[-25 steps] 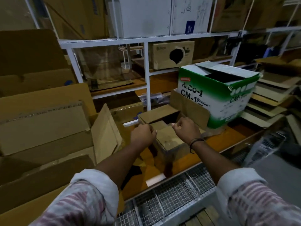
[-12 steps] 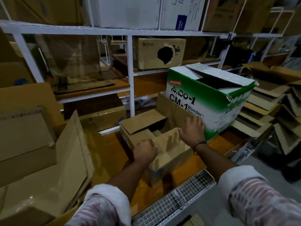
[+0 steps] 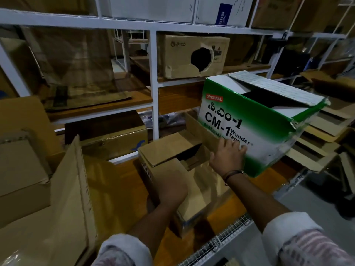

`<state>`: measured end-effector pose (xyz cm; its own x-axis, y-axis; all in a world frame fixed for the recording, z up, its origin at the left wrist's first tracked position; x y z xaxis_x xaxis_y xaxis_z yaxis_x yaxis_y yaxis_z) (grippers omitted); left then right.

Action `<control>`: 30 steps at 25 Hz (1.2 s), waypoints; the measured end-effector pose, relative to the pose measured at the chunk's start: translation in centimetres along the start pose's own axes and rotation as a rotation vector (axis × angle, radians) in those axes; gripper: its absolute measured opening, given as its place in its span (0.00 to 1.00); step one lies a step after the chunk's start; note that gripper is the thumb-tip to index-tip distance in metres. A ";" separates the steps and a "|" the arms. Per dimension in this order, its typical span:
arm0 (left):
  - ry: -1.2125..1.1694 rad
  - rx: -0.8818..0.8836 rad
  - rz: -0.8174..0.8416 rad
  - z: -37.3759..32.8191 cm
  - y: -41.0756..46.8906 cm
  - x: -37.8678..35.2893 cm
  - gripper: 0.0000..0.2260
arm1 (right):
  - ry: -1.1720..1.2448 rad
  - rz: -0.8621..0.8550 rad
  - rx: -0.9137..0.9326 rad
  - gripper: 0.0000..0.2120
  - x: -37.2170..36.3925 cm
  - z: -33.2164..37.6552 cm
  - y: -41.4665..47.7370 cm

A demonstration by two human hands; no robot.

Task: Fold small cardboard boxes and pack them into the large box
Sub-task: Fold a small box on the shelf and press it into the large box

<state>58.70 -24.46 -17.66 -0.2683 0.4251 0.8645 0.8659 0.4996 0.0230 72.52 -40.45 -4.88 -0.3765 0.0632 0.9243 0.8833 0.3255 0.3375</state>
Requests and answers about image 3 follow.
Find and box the person's right hand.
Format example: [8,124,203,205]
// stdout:
[209,138,247,178]

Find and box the person's left hand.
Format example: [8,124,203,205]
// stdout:
[155,168,189,209]

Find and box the open-flap brown small cardboard box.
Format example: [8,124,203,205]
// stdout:
[138,129,233,237]

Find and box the green white tape box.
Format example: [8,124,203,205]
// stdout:
[197,70,331,178]

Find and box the dull brown small cardboard box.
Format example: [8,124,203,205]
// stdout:
[0,130,98,266]

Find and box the person's left forearm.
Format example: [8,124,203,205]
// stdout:
[129,202,178,258]

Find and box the pile of flattened cardboard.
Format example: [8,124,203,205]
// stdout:
[285,70,355,191]

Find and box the plain brown cardboard box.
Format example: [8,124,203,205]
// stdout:
[224,34,258,67]

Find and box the cardboard box with round hole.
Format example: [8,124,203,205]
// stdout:
[162,34,231,79]

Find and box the white box with blue label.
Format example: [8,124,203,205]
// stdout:
[195,0,254,27]

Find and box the torn brown cardboard box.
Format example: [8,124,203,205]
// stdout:
[251,0,303,30]

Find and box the tall brown cardboard box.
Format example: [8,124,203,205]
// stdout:
[291,0,338,33]

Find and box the large white box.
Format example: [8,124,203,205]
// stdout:
[98,0,196,24]

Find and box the crumpled clear plastic wrap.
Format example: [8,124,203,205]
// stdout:
[140,112,186,128]

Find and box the white metal shelf rack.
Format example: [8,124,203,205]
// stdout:
[0,0,355,164]

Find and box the black printer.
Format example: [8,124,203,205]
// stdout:
[274,51,311,75]

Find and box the clear plastic sheet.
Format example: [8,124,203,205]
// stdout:
[27,27,117,95]

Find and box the brown cord bracelet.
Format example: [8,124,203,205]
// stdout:
[223,170,244,186]

